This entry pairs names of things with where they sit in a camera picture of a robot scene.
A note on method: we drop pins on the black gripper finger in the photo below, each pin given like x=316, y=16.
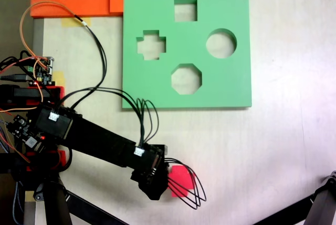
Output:
x=155, y=192

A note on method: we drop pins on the red cross columnar block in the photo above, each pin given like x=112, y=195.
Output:
x=179, y=176

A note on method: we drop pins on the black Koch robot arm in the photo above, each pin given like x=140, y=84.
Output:
x=99, y=141

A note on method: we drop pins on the red printed arm base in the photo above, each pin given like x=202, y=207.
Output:
x=60, y=92

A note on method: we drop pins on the green shape hole board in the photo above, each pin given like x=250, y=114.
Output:
x=183, y=96

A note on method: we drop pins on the black tripod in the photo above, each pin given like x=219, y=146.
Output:
x=55, y=204

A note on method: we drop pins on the yellow masking tape piece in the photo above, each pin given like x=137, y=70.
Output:
x=29, y=196
x=60, y=78
x=68, y=22

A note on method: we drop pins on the black driver board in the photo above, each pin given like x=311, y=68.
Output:
x=19, y=125

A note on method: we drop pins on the black notched tripod leg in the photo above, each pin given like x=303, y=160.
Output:
x=323, y=201

